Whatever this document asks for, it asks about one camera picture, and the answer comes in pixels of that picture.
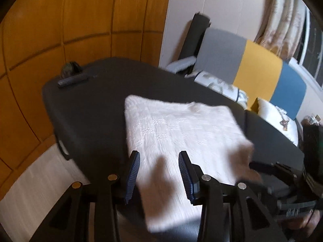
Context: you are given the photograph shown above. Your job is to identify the cream knit sweater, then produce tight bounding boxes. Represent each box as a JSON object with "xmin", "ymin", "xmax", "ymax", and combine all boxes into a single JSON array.
[{"xmin": 124, "ymin": 95, "xmax": 261, "ymax": 233}]

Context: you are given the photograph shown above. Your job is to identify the person right hand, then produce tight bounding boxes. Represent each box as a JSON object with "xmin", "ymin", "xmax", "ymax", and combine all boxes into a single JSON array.
[{"xmin": 296, "ymin": 210, "xmax": 321, "ymax": 235}]

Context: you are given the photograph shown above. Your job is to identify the white deer print pillow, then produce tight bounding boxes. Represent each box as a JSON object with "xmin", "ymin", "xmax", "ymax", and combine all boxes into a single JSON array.
[{"xmin": 257, "ymin": 97, "xmax": 298, "ymax": 146}]

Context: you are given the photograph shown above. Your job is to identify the wooden desk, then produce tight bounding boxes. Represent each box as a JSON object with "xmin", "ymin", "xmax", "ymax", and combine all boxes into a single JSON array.
[{"xmin": 301, "ymin": 116, "xmax": 322, "ymax": 130}]

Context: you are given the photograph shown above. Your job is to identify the geometric pattern pillow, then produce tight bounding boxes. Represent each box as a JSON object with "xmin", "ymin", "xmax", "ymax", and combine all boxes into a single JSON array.
[{"xmin": 185, "ymin": 71, "xmax": 249, "ymax": 109}]

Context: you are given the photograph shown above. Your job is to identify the black remote control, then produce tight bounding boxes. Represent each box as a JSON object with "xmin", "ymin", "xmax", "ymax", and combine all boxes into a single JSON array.
[{"xmin": 58, "ymin": 74, "xmax": 89, "ymax": 88}]

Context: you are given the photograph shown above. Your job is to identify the grey yellow blue sofa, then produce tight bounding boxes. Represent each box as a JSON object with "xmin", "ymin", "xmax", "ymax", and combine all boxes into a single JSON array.
[{"xmin": 165, "ymin": 13, "xmax": 307, "ymax": 120}]

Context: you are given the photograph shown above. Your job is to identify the small dark object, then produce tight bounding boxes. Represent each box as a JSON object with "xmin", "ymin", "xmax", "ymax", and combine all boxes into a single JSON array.
[{"xmin": 61, "ymin": 62, "xmax": 83, "ymax": 79}]

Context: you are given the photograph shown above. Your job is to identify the left floral curtain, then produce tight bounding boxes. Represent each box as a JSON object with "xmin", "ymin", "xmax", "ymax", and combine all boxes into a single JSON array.
[{"xmin": 256, "ymin": 0, "xmax": 307, "ymax": 60}]

